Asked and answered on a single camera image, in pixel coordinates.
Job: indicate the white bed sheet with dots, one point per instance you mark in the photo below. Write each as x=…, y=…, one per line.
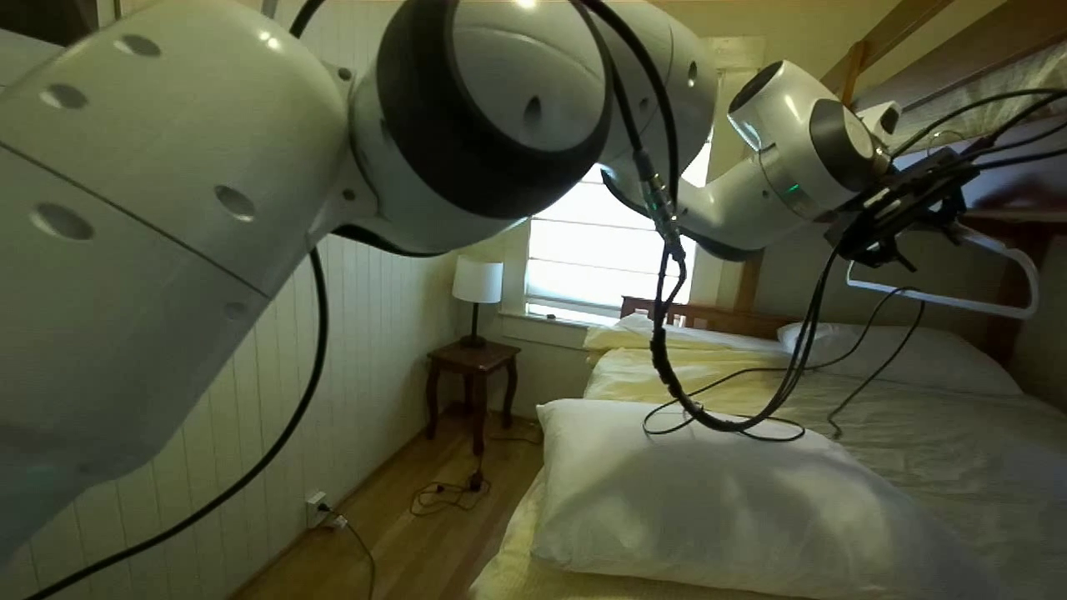
x=984, y=465

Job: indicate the white table lamp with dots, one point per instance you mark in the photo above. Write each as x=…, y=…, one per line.
x=476, y=286

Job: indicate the upper bunk mattress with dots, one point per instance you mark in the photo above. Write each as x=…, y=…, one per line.
x=973, y=109

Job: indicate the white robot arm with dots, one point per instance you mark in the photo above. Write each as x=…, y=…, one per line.
x=165, y=174

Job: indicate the white pillow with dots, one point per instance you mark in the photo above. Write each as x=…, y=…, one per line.
x=766, y=514
x=928, y=359

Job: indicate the white back pillow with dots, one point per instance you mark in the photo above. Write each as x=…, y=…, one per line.
x=928, y=359

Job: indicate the wooden bunk bed frame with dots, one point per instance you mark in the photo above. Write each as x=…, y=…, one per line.
x=882, y=49

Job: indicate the dark wooden side table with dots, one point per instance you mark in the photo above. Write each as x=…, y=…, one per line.
x=474, y=367

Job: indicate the white window blind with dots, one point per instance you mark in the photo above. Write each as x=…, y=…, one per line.
x=591, y=252

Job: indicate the white plastic coat hanger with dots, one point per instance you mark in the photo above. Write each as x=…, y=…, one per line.
x=966, y=273

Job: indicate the white front pillow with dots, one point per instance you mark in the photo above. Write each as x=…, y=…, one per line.
x=766, y=514

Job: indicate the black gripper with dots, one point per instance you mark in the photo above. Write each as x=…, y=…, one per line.
x=913, y=199

